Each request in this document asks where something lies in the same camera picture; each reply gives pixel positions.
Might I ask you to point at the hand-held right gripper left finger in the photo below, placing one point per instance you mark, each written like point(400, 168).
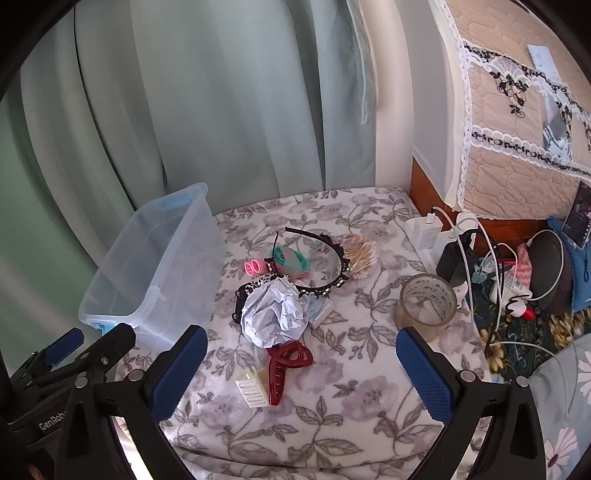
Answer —
point(178, 374)

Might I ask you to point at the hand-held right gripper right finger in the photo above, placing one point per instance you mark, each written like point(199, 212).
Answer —
point(425, 378)

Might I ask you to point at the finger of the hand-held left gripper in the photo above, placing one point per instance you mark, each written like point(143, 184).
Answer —
point(108, 344)
point(64, 347)

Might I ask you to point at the clear tape roll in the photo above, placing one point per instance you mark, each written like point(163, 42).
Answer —
point(406, 318)

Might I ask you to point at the cream hair claw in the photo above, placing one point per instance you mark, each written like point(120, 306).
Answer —
point(251, 387)

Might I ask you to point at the clear plastic storage container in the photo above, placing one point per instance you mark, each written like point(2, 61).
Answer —
point(152, 258)

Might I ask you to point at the red hair claw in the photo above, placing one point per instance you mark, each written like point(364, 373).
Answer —
point(281, 364)

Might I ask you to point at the white paper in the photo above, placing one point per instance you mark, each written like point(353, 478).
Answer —
point(272, 314)

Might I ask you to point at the small white medicine box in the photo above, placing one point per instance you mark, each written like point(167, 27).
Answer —
point(322, 314)

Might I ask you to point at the leopard print scrunchie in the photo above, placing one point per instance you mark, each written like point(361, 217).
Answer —
point(263, 280)

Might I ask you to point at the black studded headband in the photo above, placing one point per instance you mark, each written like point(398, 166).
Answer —
point(342, 272)

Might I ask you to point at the grey floral blanket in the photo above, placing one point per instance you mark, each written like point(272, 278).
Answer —
point(360, 415)

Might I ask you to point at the black power adapter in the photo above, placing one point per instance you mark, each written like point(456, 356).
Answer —
point(455, 265)

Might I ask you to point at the white bottle with red cap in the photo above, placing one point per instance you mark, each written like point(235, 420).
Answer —
point(519, 307)

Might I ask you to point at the pink hair roller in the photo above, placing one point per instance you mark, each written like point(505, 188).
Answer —
point(258, 266)
point(249, 268)

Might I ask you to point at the bag of cotton swabs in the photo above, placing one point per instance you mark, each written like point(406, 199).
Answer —
point(362, 261)

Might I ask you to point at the white power strip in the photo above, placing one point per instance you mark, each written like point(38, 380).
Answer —
point(415, 244)

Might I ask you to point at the grey daisy print cushion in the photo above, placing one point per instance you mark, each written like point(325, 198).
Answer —
point(558, 415)

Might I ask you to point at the white charger plug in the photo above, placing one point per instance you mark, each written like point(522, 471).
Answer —
point(427, 233)
point(464, 222)

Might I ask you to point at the pink zigzag cloth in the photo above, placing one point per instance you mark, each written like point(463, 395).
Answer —
point(524, 267)

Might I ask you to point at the dark floral sheet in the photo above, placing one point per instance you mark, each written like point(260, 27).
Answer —
point(568, 327)

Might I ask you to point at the dark round object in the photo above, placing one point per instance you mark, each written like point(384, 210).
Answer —
point(549, 267)

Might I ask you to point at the blue cloth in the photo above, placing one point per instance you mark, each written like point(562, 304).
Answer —
point(582, 277)

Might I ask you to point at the beige quilted lace cover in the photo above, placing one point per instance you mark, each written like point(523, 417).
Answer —
point(508, 184)

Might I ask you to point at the smartphone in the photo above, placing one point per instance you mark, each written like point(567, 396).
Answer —
point(579, 214)

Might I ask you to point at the white padded headboard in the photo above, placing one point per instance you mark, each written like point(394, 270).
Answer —
point(429, 138)

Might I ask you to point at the pale green curtain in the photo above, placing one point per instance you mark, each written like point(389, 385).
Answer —
point(207, 92)

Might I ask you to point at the dark photo card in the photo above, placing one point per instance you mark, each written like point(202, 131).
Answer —
point(556, 127)

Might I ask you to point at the white paper slip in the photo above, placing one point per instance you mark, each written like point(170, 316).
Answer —
point(540, 57)

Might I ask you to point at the brown wooden bed frame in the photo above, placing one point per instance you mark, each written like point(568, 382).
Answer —
point(425, 194)

